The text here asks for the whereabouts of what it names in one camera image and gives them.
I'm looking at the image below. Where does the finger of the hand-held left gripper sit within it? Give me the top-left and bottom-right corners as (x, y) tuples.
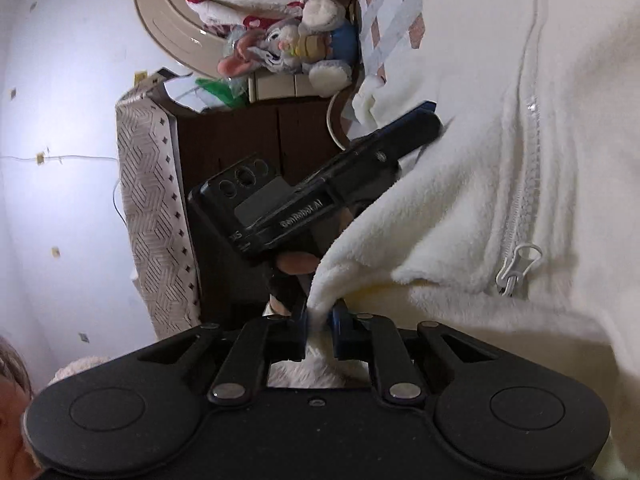
(349, 101), (444, 162)

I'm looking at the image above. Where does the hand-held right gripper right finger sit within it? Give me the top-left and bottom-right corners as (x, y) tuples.
(327, 300), (501, 404)

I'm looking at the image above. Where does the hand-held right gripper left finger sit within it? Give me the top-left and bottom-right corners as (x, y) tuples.
(135, 304), (311, 407)

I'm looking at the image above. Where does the white fleece zip jacket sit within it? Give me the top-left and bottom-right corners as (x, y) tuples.
(47, 0), (640, 480)

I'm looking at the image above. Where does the person's left hand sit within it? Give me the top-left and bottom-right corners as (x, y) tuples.
(267, 251), (323, 317)

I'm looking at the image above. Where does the dark wooden nightstand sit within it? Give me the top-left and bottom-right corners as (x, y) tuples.
(170, 92), (361, 336)

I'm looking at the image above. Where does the white grey pink checked blanket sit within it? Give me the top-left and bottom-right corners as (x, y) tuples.
(357, 0), (426, 83)

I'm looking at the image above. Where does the white cardboard box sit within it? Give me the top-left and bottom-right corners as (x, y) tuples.
(248, 72), (321, 101)

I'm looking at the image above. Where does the beige geometric patterned cloth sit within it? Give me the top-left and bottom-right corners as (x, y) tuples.
(115, 82), (203, 341)

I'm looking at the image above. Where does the green plastic bag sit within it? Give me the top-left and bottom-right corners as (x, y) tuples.
(195, 77), (251, 111)

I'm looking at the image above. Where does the grey plush rabbit toy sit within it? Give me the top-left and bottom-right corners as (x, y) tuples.
(217, 0), (361, 98)

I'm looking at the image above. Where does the white paper sheet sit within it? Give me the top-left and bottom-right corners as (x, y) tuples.
(162, 76), (208, 113)

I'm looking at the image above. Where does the tan round bed headboard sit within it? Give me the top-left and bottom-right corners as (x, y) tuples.
(132, 0), (241, 81)

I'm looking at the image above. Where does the person's head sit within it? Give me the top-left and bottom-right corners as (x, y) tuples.
(0, 335), (43, 480)

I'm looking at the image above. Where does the white cable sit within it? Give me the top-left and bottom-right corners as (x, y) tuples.
(326, 92), (351, 151)

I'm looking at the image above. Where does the thin wall cable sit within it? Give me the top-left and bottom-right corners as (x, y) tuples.
(0, 152), (131, 231)

